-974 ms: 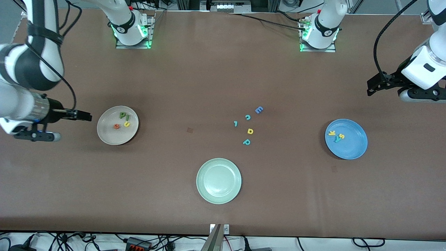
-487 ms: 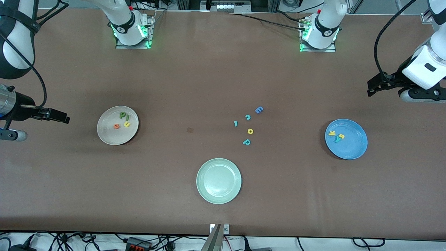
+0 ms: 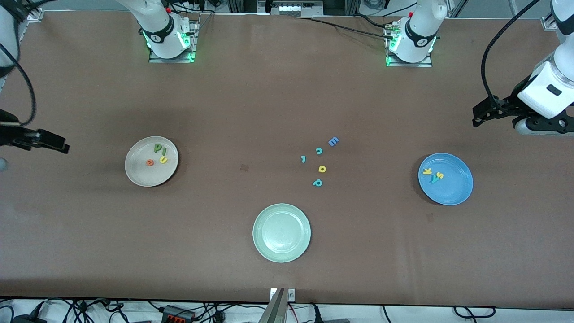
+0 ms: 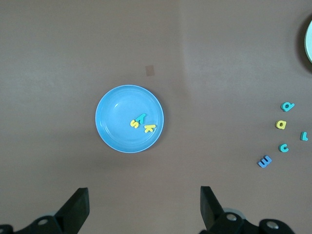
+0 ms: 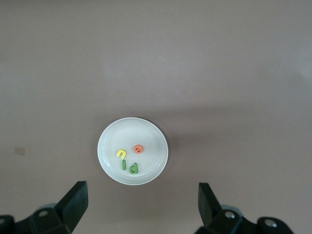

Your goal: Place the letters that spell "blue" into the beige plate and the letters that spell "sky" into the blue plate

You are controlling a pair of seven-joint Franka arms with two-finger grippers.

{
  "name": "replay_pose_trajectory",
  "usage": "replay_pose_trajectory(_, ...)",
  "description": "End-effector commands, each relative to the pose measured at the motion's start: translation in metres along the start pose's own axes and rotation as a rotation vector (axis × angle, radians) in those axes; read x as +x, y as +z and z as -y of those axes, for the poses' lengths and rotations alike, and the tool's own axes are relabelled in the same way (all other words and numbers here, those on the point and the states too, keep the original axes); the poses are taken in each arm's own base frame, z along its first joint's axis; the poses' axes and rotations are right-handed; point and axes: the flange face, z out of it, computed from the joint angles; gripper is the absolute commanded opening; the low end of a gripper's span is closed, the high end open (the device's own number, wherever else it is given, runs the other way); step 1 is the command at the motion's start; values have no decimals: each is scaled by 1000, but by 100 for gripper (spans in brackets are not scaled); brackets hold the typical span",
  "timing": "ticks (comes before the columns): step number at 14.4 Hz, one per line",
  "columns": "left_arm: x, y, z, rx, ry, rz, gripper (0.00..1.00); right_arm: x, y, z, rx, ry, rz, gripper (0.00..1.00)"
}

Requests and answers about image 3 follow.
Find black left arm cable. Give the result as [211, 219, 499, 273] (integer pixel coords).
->
[481, 0, 543, 103]

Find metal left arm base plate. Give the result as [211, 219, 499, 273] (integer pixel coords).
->
[386, 43, 433, 68]

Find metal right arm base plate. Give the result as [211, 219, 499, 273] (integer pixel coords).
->
[149, 20, 200, 63]

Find black cable on table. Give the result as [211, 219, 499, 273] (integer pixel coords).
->
[296, 17, 395, 40]
[353, 13, 393, 30]

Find black power strip red switches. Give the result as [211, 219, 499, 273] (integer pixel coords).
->
[161, 305, 196, 323]

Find pale green round plate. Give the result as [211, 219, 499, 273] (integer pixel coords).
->
[252, 203, 312, 263]

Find blue round plate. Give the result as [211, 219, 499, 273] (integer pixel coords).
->
[418, 153, 474, 206]

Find grey metal camera pole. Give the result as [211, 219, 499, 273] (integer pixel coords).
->
[259, 288, 287, 323]

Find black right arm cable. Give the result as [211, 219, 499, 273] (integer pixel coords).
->
[0, 0, 45, 127]

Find black looped floor cable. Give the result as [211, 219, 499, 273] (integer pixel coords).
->
[453, 306, 496, 319]

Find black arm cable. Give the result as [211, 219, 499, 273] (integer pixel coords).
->
[0, 0, 45, 127]
[481, 0, 543, 103]

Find beige brown round plate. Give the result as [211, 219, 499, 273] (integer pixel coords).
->
[125, 136, 179, 188]

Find silver metal control box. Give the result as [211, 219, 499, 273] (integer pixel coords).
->
[258, 0, 324, 17]

